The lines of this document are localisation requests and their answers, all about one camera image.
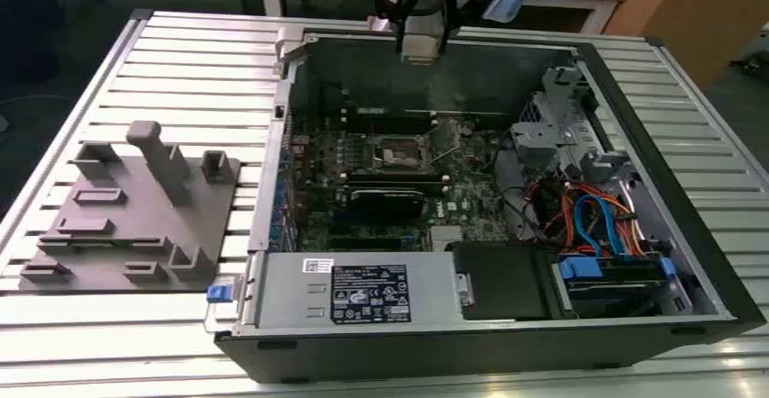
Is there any blue floor cable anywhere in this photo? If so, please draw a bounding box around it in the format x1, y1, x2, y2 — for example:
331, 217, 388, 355
0, 93, 79, 107

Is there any black power supply label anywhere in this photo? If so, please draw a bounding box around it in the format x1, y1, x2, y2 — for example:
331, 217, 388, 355
330, 263, 413, 326

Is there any orange power wire bundle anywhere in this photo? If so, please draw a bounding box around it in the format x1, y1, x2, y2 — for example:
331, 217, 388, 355
538, 180, 661, 260

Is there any silver power supply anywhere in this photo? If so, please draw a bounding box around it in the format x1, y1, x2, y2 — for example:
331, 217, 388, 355
236, 251, 469, 328

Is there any black graphics card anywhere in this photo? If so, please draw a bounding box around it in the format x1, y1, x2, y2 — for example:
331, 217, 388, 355
346, 185, 429, 227

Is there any green motherboard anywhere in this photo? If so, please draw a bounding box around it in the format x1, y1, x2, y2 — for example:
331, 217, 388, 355
286, 113, 525, 253

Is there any silver CPU plate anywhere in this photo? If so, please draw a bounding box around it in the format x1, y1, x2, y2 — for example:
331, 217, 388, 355
399, 19, 449, 65

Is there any hard disk in blue carrier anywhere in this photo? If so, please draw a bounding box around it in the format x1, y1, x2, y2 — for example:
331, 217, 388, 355
555, 253, 680, 319

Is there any grey parts rack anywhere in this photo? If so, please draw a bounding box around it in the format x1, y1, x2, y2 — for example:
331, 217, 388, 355
17, 120, 244, 292

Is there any silver chipset heatsink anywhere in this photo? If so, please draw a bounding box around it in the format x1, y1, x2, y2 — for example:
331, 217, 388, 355
427, 223, 465, 243

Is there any metal drive cage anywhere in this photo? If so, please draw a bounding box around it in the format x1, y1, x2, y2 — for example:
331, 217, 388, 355
509, 67, 639, 184

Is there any black chair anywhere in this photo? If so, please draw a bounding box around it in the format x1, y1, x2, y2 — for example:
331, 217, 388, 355
0, 0, 67, 85

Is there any black wire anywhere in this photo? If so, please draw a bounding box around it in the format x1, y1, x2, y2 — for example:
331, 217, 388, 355
490, 141, 546, 242

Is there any black RAM stick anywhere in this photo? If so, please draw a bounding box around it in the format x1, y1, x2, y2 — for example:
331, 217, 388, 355
346, 169, 451, 182
346, 176, 453, 190

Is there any black open PC case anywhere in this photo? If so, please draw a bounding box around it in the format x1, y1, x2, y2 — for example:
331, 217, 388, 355
203, 26, 769, 385

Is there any RAM stick with white label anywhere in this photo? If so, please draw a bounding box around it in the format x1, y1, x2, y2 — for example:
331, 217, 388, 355
342, 104, 439, 122

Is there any black CPU socket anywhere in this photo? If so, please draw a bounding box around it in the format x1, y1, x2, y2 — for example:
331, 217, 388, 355
370, 134, 435, 172

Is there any wooden cabinet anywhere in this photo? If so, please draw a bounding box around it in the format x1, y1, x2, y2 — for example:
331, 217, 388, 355
605, 0, 769, 92

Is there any metal socket cover frame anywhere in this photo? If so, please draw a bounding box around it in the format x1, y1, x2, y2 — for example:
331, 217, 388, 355
423, 118, 469, 166

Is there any blue data wire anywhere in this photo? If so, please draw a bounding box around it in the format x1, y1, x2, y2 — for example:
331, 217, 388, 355
571, 194, 633, 263

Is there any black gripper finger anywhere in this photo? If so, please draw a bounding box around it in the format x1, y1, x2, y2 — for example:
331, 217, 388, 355
438, 0, 462, 55
393, 0, 423, 55

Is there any black expansion slot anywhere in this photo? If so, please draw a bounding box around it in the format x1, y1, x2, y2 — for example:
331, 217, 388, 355
328, 241, 393, 252
331, 234, 417, 243

